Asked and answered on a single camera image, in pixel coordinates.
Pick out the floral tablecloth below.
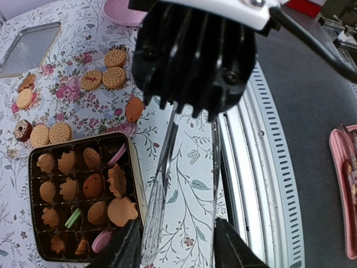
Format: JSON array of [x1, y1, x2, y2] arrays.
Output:
[[1, 1, 226, 267]]

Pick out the chocolate sprinkle donut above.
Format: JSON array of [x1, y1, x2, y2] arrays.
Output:
[[14, 119, 32, 142]]

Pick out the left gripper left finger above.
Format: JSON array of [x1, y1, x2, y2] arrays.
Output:
[[88, 219, 142, 268]]

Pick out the pink snack tray outside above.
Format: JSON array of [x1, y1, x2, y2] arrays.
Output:
[[329, 123, 356, 260]]

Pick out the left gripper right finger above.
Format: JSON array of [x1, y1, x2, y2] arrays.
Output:
[[213, 218, 269, 268]]

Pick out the tin lid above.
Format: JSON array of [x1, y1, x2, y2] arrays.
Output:
[[1, 22, 61, 78]]

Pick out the floral cookie tray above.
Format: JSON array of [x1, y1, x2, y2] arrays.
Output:
[[1, 46, 138, 159]]

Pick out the green macaron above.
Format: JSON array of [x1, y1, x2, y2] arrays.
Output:
[[65, 208, 81, 229]]

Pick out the pink macaron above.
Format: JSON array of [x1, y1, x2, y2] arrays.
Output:
[[91, 230, 112, 253], [107, 144, 127, 167]]

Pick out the jam-striped round cookie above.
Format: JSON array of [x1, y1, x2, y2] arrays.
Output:
[[81, 70, 103, 91]]

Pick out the metal serving tongs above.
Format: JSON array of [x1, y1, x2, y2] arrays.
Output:
[[139, 100, 223, 268]]

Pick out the gold cookie tin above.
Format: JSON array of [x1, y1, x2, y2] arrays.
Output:
[[28, 132, 146, 262]]

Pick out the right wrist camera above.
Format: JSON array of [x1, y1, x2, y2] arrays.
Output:
[[126, 0, 282, 43]]

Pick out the flower cookie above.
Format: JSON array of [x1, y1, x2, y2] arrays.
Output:
[[40, 180, 56, 203], [41, 207, 60, 228], [50, 236, 65, 254], [36, 153, 55, 174]]

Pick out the round waffle cookie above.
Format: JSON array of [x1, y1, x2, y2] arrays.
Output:
[[103, 67, 127, 89], [104, 49, 127, 68]]

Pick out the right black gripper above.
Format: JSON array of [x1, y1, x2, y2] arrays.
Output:
[[132, 5, 256, 122]]

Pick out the aluminium front rail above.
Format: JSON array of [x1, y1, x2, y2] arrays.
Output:
[[219, 65, 305, 267]]

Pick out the pink plate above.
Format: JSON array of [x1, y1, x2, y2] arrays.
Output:
[[104, 0, 147, 26]]

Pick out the swirl butter cookie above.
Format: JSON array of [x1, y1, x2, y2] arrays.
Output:
[[107, 164, 127, 198]]

